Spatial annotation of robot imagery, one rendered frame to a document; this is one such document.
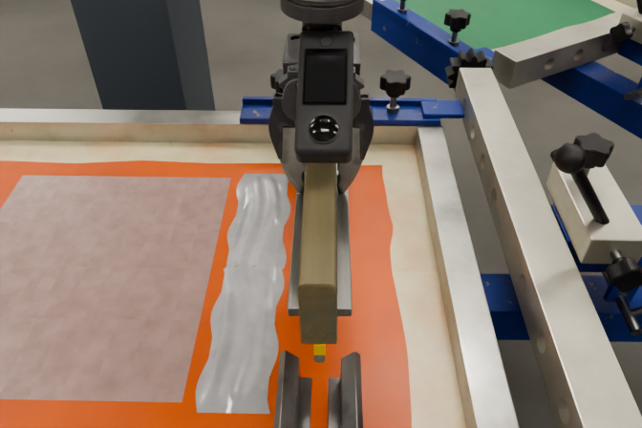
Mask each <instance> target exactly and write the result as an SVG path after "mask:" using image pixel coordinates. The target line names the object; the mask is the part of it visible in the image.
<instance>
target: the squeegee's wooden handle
mask: <svg viewBox="0 0 642 428"><path fill-rule="evenodd" d="M298 304H299V317H300V332H301V343H302V344H336V343H337V218H336V163H306V166H305V181H304V197H303V212H302V227H301V243H300V258H299V273H298Z"/></svg>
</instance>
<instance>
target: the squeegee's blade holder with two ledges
mask: <svg viewBox="0 0 642 428"><path fill-rule="evenodd" d="M338 173H339V172H338V171H337V164H336V218H337V316H351V315H352V313H353V304H352V276H351V248H350V219H349V191H348V189H347V190H346V191H345V193H343V194H339V193H338V189H337V175H338ZM303 197H304V193H298V192H297V190H296V201H295V213H294V226H293V237H292V250H291V262H290V275H289V298H288V315H289V316H299V304H298V273H299V258H300V243H301V227H302V212H303Z"/></svg>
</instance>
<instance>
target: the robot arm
mask: <svg viewBox="0 0 642 428"><path fill-rule="evenodd" d="M280 3H281V10H282V12H283V13H284V14H285V15H286V16H288V17H290V18H292V19H295V20H298V21H301V22H302V31H301V32H300V33H287V40H286V47H285V53H284V60H283V69H284V75H283V76H282V77H280V79H279V87H280V88H282V89H284V90H283V93H282V94H280V93H274V94H273V98H272V101H273V105H272V107H271V110H270V116H269V122H268V130H269V135H270V138H271V141H272V144H273V146H274V149H275V152H276V154H277V157H278V159H279V160H280V162H281V164H282V167H283V169H284V171H285V174H286V176H287V177H288V179H289V181H290V183H291V184H292V186H293V187H294V188H295V189H296V190H297V192H298V193H304V181H305V175H304V170H305V163H337V171H338V172H339V173H338V175H337V189H338V193H339V194H343V193H345V191H346V190H347V189H348V188H349V187H350V185H351V184H352V183H353V181H354V179H355V177H356V175H357V173H358V171H359V169H360V166H361V164H362V161H364V159H365V156H366V154H367V151H368V148H369V146H370V143H371V141H372V138H373V134H374V117H373V110H372V108H371V106H370V95H369V94H364V95H361V94H360V90H361V89H363V88H364V79H363V78H362V77H360V64H361V63H360V51H359V38H358V33H353V32H351V31H342V22H344V21H347V20H350V19H353V18H355V17H357V16H358V15H359V14H360V13H361V12H362V11H363V9H364V0H280ZM299 38H300V40H294V39H299ZM353 42H354V43H353Z"/></svg>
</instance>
